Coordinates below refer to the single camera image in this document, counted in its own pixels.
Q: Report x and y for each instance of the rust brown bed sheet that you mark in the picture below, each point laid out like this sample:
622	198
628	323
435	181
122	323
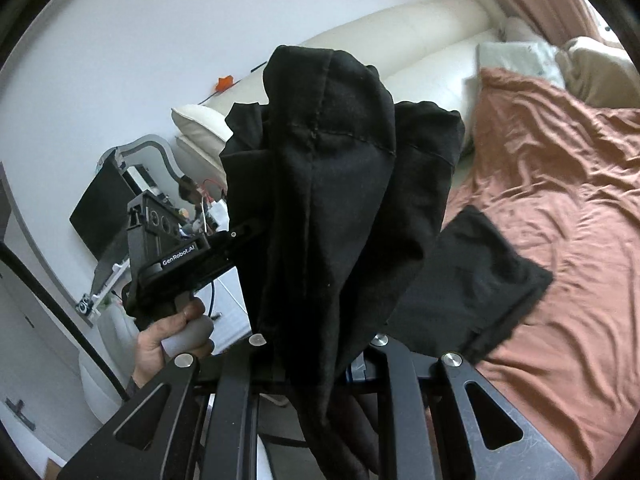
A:
565	200

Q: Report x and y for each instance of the orange small object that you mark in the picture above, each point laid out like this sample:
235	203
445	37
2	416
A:
224	84

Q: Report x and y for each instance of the desk clutter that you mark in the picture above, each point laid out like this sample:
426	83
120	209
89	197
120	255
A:
205	210

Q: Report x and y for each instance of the black monitor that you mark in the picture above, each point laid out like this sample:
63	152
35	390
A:
102	210

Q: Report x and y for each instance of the black pants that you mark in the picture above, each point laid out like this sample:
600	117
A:
330	200

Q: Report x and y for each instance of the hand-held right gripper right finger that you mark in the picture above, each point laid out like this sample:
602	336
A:
358	371

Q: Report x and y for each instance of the white curved frame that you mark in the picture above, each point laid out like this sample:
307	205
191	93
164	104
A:
150	145

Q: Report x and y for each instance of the cream pillow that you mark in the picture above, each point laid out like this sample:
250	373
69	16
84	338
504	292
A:
600	67

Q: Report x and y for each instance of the white pillow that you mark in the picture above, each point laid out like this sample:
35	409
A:
520	62

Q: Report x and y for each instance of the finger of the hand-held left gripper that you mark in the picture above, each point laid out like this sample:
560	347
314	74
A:
232	236

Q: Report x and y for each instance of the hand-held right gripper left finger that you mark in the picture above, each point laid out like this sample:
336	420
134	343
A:
235	410

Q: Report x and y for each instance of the person's left hand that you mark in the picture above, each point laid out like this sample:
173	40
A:
150	345

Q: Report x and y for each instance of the cream padded headboard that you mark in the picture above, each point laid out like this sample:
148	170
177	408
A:
400	35

